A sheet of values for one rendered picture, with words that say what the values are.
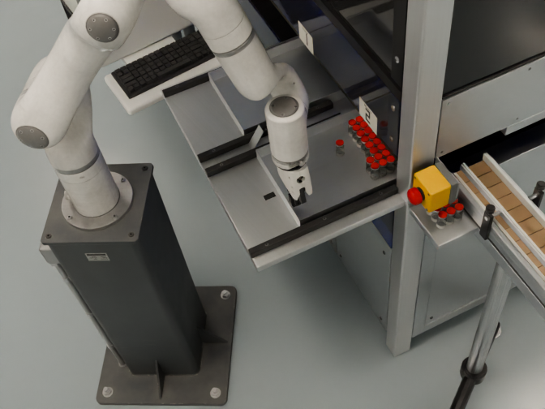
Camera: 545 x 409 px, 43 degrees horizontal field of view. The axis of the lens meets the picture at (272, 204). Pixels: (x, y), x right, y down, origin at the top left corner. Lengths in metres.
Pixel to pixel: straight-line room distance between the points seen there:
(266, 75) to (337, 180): 0.49
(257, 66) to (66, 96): 0.41
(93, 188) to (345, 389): 1.15
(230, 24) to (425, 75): 0.40
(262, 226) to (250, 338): 0.90
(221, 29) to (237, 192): 0.60
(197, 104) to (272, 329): 0.93
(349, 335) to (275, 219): 0.90
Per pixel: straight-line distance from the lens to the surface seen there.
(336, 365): 2.47
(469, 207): 1.70
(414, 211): 1.72
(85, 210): 1.83
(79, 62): 1.43
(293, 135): 1.46
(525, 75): 1.64
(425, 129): 1.54
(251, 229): 1.70
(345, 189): 1.75
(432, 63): 1.41
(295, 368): 2.47
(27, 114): 1.54
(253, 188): 1.78
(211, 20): 1.27
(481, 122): 1.65
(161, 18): 2.33
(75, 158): 1.68
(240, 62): 1.33
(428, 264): 2.04
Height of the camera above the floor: 2.26
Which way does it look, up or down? 53 degrees down
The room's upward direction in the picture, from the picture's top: 10 degrees counter-clockwise
